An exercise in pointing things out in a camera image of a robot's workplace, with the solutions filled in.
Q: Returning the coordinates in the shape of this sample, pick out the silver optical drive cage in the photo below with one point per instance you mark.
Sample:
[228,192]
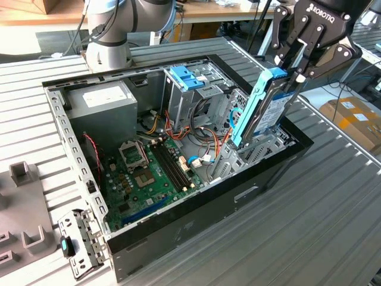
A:
[184,101]

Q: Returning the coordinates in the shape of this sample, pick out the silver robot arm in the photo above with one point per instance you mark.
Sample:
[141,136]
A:
[113,29]

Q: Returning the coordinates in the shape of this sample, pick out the wooden desk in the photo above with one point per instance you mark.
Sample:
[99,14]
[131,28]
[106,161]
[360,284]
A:
[18,15]

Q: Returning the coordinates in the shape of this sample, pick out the green motherboard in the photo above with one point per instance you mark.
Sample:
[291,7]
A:
[143,202]

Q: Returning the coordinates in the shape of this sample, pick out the black RAM slot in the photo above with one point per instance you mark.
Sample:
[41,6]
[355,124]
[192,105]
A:
[166,169]
[174,165]

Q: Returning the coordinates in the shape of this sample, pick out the grey parts rack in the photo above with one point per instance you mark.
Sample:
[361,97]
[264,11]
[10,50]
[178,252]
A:
[18,208]

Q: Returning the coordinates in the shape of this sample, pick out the silver perforated disk bay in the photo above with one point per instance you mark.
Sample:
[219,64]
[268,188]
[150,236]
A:
[226,161]

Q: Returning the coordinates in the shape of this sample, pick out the grey power supply unit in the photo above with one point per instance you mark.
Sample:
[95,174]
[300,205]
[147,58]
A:
[101,119]

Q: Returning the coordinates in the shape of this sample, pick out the black PC case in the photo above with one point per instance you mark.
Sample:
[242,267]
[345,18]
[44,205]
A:
[208,226]

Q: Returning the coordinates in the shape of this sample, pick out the black blue retention latch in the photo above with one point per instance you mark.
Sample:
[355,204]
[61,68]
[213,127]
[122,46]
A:
[66,246]

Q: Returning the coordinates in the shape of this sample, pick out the cardboard box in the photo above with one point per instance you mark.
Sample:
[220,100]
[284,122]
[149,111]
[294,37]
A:
[351,125]

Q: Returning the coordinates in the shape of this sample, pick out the blue drive latch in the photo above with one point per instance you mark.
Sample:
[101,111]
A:
[186,77]

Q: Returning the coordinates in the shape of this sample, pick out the blue expansion slot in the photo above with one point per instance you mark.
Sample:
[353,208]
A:
[146,211]

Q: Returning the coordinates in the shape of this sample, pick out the hard disk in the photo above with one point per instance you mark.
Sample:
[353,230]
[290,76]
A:
[268,113]

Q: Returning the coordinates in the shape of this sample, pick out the white power adapter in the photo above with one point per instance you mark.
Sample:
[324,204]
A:
[154,37]

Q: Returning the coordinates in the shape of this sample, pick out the CPU socket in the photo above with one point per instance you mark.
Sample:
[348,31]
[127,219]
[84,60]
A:
[144,178]

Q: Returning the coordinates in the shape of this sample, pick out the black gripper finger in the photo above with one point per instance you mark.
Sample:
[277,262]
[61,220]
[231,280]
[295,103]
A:
[342,58]
[281,26]

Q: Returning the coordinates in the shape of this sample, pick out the silver slot cover bracket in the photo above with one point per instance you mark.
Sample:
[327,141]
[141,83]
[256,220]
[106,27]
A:
[86,253]

